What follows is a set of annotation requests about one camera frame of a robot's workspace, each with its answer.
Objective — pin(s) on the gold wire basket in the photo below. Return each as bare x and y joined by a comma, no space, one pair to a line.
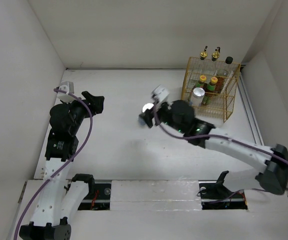
220,102

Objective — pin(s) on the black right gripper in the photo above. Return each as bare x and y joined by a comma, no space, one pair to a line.
147,115

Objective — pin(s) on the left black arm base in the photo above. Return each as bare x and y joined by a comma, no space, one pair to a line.
99,192

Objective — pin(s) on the clear oil bottle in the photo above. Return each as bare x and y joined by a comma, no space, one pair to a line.
202,58

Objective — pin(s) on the yellow-cap sauce bottle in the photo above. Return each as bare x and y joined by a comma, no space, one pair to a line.
199,84
209,90

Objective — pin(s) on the aluminium side rail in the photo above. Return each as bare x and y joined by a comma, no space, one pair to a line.
250,115

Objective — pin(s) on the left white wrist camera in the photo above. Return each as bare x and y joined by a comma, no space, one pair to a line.
65,88

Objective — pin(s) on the silver-lid spice jar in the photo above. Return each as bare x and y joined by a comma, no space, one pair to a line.
147,106
196,97

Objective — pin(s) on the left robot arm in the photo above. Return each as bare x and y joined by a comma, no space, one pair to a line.
49,212

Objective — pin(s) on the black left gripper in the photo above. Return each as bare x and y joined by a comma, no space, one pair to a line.
97,105

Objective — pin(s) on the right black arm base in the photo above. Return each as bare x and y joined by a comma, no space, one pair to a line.
215,196

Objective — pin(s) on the clear bottle black cap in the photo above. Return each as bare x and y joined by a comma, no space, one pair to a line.
222,74

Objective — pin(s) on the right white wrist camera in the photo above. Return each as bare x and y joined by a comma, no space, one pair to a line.
160,94

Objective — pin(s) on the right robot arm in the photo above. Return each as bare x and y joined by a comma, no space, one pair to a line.
269,166

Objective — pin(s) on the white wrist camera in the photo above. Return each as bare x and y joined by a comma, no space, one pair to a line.
65,88
160,94

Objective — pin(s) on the white foam front board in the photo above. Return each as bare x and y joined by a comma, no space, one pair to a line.
155,195

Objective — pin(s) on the dark-filled gold-spout oil bottle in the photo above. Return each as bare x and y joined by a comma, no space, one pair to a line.
214,57

